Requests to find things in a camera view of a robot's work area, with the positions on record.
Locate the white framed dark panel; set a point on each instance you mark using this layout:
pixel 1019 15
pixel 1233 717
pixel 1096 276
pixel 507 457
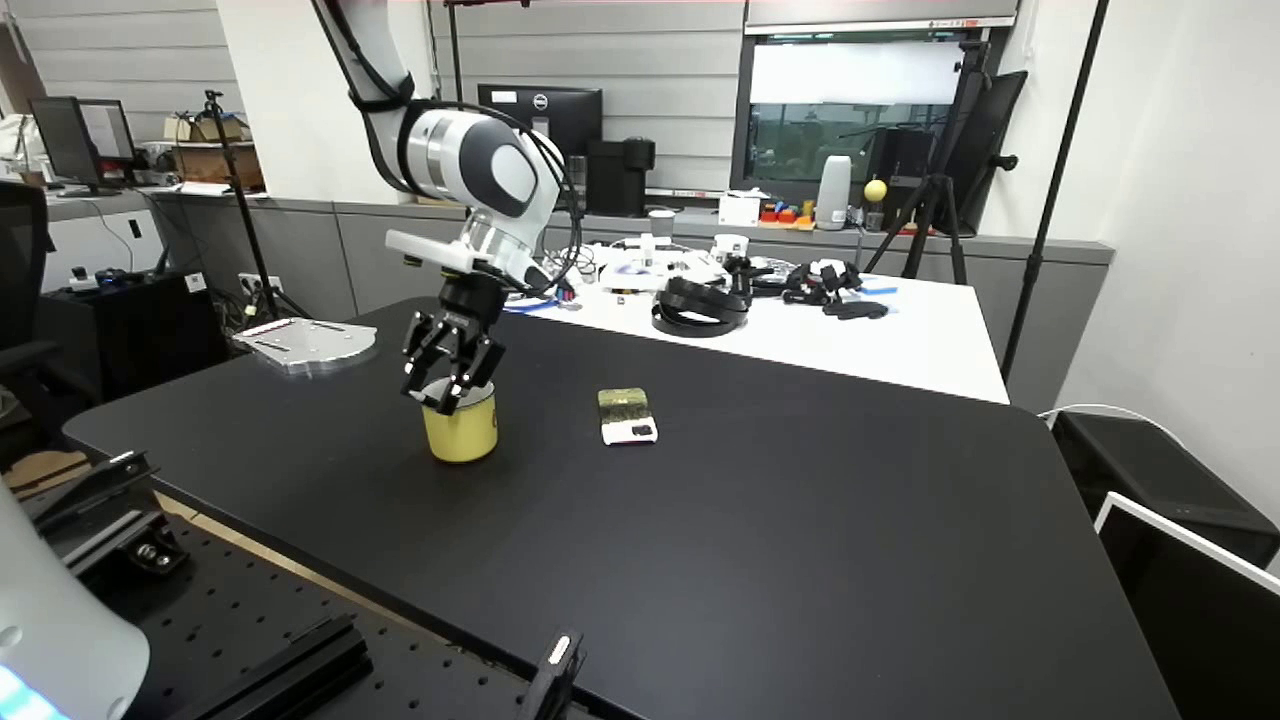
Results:
pixel 1187 601

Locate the yellow mug with white inside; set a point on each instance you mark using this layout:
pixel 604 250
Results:
pixel 462 428

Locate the black office chair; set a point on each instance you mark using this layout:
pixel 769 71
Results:
pixel 20 321

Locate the black perforated optical breadboard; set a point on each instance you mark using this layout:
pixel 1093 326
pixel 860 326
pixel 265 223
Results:
pixel 265 613

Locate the white electronics device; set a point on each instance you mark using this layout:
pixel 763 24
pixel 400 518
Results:
pixel 632 263

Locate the black computer tower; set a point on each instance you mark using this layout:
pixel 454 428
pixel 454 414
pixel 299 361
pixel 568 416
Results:
pixel 622 178

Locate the small yellow ball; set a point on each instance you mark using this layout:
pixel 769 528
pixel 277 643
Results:
pixel 873 189

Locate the black metal bracket mount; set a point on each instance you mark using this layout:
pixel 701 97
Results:
pixel 100 512

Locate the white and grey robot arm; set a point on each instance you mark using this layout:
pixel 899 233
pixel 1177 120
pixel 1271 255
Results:
pixel 465 163

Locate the black computer monitor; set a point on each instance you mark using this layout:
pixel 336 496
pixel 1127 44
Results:
pixel 541 118

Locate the flat silver metal plate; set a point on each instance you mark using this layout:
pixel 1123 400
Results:
pixel 307 343

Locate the small white box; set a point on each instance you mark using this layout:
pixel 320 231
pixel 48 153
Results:
pixel 743 211

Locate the small monitor with white screen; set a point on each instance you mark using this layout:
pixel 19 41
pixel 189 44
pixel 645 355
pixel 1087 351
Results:
pixel 87 140

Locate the black camera tripod with panel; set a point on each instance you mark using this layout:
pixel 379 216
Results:
pixel 946 146

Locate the wall window screen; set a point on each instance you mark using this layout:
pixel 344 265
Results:
pixel 853 114

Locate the thin black pole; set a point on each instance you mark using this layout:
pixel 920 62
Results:
pixel 1055 184

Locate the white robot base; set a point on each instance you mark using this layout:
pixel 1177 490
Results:
pixel 61 624

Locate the black rail on breadboard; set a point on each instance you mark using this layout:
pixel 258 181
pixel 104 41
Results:
pixel 285 675

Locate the black headset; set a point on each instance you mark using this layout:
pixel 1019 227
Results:
pixel 701 304

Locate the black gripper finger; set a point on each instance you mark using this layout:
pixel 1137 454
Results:
pixel 417 355
pixel 477 365

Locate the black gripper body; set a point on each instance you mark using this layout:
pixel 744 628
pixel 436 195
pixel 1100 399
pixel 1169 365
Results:
pixel 468 304

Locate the black gadget pile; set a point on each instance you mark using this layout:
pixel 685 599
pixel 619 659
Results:
pixel 824 286

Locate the black box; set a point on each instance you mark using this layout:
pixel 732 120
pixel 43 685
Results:
pixel 1160 484

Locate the white cylindrical bottle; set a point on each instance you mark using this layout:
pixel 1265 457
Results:
pixel 835 189

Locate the thin black tripod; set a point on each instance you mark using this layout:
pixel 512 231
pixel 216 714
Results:
pixel 241 201

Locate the white table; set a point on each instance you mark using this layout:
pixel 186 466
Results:
pixel 904 343

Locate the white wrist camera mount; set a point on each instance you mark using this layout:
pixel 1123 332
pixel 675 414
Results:
pixel 440 255

